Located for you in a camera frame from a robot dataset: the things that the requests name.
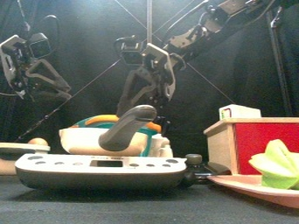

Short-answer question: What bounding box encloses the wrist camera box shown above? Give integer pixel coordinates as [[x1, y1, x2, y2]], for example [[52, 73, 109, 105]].
[[115, 36, 145, 67], [27, 31, 53, 60]]

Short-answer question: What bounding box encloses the red wooden box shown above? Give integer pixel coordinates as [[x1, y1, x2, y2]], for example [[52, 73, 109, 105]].
[[202, 116, 299, 177]]

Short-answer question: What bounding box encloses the thin metal frame rod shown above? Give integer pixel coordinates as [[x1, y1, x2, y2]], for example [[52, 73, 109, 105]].
[[145, 0, 155, 46]]

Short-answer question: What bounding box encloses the small white toy cup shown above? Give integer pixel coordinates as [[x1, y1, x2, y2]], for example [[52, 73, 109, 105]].
[[148, 134, 175, 159]]

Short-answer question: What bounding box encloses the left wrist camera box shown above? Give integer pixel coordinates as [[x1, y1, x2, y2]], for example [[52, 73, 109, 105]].
[[27, 31, 53, 60]]

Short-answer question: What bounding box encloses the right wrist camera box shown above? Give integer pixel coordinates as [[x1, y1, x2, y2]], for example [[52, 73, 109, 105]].
[[115, 36, 145, 67]]

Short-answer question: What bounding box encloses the black cable loop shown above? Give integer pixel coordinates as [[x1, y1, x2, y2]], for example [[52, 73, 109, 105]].
[[17, 13, 61, 40]]

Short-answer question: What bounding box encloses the small white carton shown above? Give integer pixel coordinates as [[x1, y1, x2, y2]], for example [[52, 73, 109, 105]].
[[218, 103, 263, 121]]

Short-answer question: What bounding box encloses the tan toy ball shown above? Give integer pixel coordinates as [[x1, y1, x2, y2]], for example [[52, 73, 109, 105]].
[[27, 136, 51, 147]]

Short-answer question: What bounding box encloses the green toy starfruit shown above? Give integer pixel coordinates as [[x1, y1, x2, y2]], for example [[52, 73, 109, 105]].
[[247, 138, 299, 191]]

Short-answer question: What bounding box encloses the black frame pole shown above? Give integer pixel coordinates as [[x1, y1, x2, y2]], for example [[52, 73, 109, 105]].
[[266, 5, 295, 118]]

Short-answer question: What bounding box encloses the black toy knob piece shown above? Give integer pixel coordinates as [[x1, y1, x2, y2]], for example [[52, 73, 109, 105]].
[[181, 153, 232, 188]]

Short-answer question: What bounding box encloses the teal orange toy pot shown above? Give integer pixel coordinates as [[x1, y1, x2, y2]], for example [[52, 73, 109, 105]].
[[69, 114, 164, 158]]

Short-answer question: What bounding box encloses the pink plate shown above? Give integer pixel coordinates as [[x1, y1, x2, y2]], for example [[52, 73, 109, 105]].
[[207, 173, 299, 210]]

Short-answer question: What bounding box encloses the white pan grey handle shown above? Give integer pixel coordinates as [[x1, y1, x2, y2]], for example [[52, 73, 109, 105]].
[[57, 104, 159, 158]]

